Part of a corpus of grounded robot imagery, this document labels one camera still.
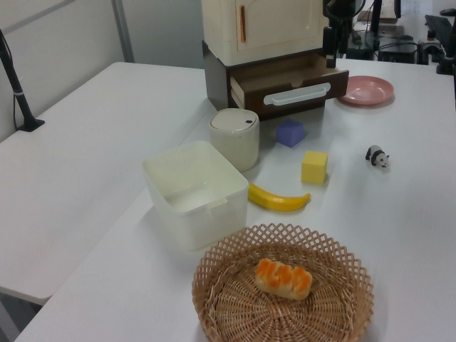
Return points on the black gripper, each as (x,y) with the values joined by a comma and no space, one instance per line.
(340,9)

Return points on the black and white panda toy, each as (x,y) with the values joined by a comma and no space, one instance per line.
(377,156)

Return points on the dark brown drawer housing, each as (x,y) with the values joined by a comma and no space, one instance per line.
(215,82)

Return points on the yellow toy banana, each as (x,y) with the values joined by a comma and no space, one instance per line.
(274,202)

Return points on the orange-topped toy bread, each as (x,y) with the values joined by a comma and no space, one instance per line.
(283,279)

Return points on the black monitor stand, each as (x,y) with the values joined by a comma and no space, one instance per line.
(376,16)

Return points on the pink plastic plate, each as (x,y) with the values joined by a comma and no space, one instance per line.
(367,90)

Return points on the light wooden board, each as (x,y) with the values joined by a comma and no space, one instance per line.
(388,16)

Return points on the black computer box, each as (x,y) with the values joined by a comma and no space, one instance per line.
(397,53)

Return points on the cream plastic storage cabinet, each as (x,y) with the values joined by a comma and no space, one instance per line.
(270,25)

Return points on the purple foam cube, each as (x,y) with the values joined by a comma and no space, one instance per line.
(290,133)

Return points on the black desk clamp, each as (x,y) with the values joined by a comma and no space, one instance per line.
(445,64)

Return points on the yellow foam cube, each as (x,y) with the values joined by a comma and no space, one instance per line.
(314,169)

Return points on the small white lidded trash can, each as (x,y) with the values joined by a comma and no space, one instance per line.
(235,142)

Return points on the white open plastic bin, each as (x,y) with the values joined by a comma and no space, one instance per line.
(199,221)

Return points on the woven wicker basket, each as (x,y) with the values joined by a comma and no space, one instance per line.
(285,317)

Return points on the black camera stand pole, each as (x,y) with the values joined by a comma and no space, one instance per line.
(21,103)

